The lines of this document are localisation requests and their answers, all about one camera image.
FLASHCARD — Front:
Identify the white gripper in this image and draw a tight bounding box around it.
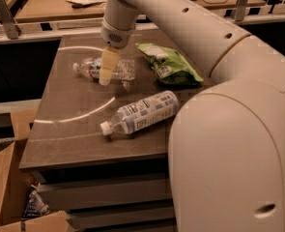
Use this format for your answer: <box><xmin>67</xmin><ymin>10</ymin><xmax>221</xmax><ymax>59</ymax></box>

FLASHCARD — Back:
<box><xmin>100</xmin><ymin>20</ymin><xmax>133</xmax><ymax>86</ymax></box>

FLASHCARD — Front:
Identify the clear water bottle red label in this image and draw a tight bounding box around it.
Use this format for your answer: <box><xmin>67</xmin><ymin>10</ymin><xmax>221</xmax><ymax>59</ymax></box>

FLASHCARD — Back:
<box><xmin>72</xmin><ymin>57</ymin><xmax>135</xmax><ymax>81</ymax></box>

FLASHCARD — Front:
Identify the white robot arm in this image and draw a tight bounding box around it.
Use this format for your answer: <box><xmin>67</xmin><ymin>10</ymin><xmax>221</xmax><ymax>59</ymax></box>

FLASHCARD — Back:
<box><xmin>102</xmin><ymin>0</ymin><xmax>285</xmax><ymax>232</ymax></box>

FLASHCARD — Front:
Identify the water bottle white blue label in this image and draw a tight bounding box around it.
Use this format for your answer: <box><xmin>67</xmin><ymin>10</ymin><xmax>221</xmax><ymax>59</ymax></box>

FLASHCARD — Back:
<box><xmin>100</xmin><ymin>91</ymin><xmax>180</xmax><ymax>135</ymax></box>

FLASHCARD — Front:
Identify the green chip bag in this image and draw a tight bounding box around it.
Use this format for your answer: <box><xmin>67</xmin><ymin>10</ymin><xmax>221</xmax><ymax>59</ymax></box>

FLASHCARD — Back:
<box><xmin>136</xmin><ymin>43</ymin><xmax>204</xmax><ymax>85</ymax></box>

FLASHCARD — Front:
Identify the wooden desk in background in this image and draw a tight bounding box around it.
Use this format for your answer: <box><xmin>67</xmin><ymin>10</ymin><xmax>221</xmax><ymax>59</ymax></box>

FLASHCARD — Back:
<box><xmin>14</xmin><ymin>0</ymin><xmax>267</xmax><ymax>24</ymax></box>

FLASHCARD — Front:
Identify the grey drawer cabinet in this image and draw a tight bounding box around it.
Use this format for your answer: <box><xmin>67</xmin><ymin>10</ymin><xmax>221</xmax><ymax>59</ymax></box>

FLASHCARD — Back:
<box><xmin>18</xmin><ymin>27</ymin><xmax>214</xmax><ymax>232</ymax></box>

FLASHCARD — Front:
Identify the metal railing with posts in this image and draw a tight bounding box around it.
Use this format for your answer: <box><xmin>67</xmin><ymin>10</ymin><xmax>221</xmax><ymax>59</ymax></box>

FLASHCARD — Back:
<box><xmin>0</xmin><ymin>0</ymin><xmax>285</xmax><ymax>46</ymax></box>

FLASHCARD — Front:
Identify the cardboard box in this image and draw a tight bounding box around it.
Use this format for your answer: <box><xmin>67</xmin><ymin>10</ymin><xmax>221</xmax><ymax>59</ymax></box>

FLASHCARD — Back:
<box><xmin>0</xmin><ymin>108</ymin><xmax>73</xmax><ymax>232</ymax></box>

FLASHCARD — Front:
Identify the snack packet in box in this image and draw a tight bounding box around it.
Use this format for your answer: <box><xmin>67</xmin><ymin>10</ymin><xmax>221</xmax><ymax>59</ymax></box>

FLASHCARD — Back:
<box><xmin>22</xmin><ymin>185</ymin><xmax>50</xmax><ymax>218</ymax></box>

